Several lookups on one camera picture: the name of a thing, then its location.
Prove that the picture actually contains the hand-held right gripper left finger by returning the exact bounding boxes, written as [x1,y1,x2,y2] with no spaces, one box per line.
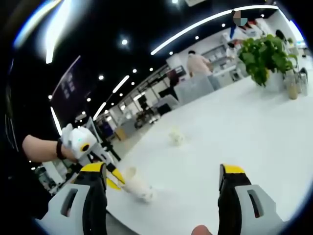
[43,161,109,235]

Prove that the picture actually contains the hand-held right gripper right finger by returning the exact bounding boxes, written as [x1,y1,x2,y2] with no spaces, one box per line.
[217,164,285,235]

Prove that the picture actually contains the stack of nested paper cups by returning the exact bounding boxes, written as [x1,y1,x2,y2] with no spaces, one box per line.
[124,179,157,203]

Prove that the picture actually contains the cluster of white paper cups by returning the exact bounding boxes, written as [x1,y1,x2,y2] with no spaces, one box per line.
[168,125,186,147]

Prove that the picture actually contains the person's left hand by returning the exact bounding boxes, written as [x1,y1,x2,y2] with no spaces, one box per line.
[60,143,80,163]

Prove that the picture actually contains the person's right hand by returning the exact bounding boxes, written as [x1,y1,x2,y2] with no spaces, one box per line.
[192,225,213,235]

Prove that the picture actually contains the black wristband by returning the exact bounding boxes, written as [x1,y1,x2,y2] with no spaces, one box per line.
[56,139,67,161]

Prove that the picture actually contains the person's dark clothing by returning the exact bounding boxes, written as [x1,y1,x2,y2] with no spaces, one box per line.
[0,156,50,221]

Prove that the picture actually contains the dark hanging banner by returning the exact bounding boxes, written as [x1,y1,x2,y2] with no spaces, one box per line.
[51,55,83,116]

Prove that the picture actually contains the white table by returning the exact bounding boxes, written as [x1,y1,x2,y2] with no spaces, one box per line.
[105,75,313,235]

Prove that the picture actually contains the grey office chair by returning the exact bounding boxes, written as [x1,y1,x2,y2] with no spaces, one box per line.
[175,74,216,105]

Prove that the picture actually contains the glass vase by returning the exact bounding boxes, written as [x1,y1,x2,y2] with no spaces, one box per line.
[287,77,299,100]

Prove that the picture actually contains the white plant pot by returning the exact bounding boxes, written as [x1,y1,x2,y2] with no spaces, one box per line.
[266,70,286,92]

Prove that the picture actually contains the green potted plant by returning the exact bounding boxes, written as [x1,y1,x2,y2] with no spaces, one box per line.
[238,34,298,87]

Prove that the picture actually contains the long ceiling light strip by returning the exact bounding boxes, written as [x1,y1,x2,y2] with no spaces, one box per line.
[150,4,280,56]

